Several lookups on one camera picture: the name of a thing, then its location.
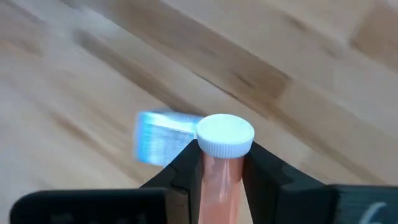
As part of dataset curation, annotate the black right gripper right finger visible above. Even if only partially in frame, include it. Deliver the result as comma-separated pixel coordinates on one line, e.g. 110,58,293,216
242,141,398,224

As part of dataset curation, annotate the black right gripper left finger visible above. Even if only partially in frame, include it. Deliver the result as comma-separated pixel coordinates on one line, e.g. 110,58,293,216
9,139,205,224

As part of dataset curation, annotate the white bottle pale blue label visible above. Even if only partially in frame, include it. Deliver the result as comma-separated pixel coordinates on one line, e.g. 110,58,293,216
133,108,203,167

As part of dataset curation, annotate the pink vial white cap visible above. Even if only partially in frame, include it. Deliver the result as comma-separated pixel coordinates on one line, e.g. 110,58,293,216
195,113,256,224

